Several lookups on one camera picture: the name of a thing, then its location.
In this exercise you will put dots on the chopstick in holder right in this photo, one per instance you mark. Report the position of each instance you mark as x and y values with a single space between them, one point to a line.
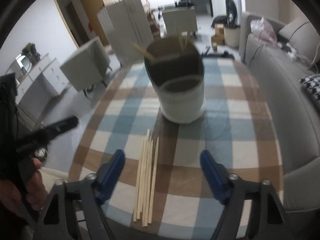
186 38

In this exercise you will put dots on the grey sofa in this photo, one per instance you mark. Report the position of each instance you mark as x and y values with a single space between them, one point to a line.
295 114

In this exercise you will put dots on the washing machine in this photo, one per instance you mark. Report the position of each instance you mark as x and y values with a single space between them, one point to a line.
233 11

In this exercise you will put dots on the checkered tablecloth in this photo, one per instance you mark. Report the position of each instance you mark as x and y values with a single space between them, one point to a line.
236 128

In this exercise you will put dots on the wooden door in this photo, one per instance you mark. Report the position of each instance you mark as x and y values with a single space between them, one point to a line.
92 7

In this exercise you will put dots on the person's left hand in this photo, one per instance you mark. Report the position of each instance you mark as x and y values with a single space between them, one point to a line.
36 193

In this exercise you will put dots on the houndstooth pillow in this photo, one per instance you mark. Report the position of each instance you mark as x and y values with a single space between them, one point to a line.
312 85

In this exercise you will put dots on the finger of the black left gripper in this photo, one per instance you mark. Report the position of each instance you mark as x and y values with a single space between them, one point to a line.
42 137

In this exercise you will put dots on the wooden chopstick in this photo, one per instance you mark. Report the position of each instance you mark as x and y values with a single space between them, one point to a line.
147 185
142 174
136 212
154 173
145 177

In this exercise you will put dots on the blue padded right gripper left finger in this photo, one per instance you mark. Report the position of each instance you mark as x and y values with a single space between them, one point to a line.
58 220

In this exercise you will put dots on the potted plant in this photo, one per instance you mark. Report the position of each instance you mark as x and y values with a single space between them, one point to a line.
31 53

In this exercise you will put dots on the beige waste bin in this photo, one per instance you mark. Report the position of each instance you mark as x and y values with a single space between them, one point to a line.
232 35

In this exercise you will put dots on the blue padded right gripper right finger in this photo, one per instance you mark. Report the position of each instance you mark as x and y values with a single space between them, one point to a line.
267 217

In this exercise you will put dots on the grey white utensil holder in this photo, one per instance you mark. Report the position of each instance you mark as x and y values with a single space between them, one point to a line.
177 76

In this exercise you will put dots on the plastic bag on sofa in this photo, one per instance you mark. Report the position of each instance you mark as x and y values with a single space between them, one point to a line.
263 29

